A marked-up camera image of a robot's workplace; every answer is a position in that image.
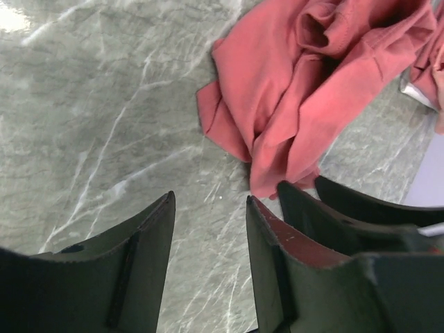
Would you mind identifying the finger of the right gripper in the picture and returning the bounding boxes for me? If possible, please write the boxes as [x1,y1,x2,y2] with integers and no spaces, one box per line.
[277,181,427,255]
[314,176,443,225]

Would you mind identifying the folded pink t shirt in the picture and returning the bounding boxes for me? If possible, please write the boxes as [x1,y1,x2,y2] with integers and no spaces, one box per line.
[409,18,443,109]

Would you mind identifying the folded white t shirt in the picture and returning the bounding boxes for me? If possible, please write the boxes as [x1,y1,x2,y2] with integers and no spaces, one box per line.
[400,80,437,111]

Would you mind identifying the red t shirt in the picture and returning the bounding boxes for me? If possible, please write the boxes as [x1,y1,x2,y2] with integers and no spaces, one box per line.
[196,1,436,198]

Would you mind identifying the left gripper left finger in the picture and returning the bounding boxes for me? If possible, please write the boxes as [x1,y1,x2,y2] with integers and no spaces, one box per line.
[1,192,176,332]

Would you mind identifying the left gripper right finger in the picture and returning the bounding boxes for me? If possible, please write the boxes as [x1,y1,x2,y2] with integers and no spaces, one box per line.
[246,196,443,332]

